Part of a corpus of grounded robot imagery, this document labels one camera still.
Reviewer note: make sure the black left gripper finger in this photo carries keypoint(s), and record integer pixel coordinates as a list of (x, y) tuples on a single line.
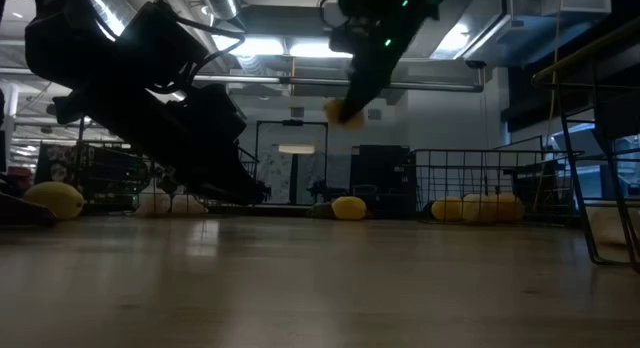
[(242, 175), (210, 185)]

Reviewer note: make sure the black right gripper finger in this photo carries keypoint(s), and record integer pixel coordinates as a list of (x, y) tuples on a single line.
[(367, 88)]

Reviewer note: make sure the white garlic bulb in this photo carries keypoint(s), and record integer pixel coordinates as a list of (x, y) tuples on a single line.
[(152, 204), (607, 228)]

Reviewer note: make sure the pale yellow lemon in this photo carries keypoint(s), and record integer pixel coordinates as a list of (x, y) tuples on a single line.
[(476, 209)]

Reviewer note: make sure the orange lemon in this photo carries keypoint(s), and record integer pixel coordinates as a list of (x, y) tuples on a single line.
[(507, 208)]

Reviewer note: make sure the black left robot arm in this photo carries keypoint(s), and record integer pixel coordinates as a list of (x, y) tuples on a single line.
[(65, 33)]

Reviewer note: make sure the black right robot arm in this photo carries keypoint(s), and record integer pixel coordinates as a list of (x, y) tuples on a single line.
[(430, 3)]

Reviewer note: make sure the grey horizontal ceiling pipe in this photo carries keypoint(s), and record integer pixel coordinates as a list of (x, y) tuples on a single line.
[(325, 81)]

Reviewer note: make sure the small white light panel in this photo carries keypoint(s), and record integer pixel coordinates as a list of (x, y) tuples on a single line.
[(296, 148)]

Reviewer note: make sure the fluorescent ceiling light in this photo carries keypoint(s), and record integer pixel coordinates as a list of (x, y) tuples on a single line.
[(315, 49), (255, 46)]

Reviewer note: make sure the black cabinet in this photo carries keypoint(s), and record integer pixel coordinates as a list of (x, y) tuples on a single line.
[(382, 173)]

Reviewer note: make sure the patterned black white panel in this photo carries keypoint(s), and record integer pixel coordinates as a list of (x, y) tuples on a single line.
[(57, 168)]

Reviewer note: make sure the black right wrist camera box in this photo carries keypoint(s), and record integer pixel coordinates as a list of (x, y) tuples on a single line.
[(345, 38)]

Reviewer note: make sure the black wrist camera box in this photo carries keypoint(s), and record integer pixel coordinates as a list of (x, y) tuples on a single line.
[(345, 38), (160, 43)]

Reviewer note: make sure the black metal gantry frame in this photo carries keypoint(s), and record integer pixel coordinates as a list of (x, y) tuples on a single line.
[(292, 122)]

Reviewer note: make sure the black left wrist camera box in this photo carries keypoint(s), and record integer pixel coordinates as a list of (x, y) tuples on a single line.
[(160, 43)]

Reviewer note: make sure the white rectangular air duct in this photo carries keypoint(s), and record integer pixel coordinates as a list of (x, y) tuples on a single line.
[(525, 23)]

